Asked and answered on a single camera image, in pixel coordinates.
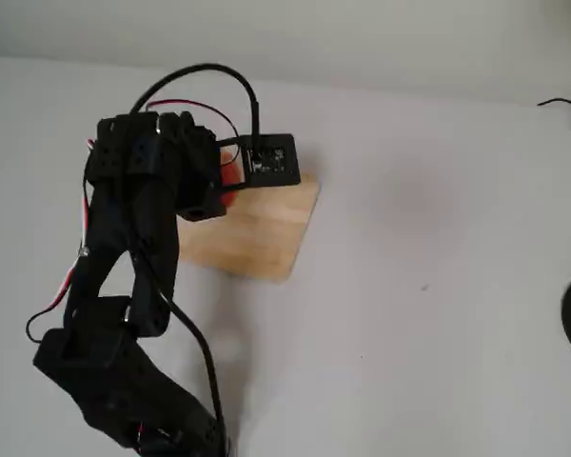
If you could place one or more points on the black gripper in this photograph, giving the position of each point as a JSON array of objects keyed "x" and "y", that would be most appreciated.
[{"x": 201, "y": 204}]

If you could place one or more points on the small red object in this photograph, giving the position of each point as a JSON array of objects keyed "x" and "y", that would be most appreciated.
[{"x": 229, "y": 166}]

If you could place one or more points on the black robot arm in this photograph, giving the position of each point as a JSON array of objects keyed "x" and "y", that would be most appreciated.
[{"x": 138, "y": 228}]

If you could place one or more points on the light wooden board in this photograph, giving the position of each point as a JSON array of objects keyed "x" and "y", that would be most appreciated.
[{"x": 257, "y": 228}]

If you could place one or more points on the black camera box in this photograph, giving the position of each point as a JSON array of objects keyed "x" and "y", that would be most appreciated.
[{"x": 271, "y": 162}]

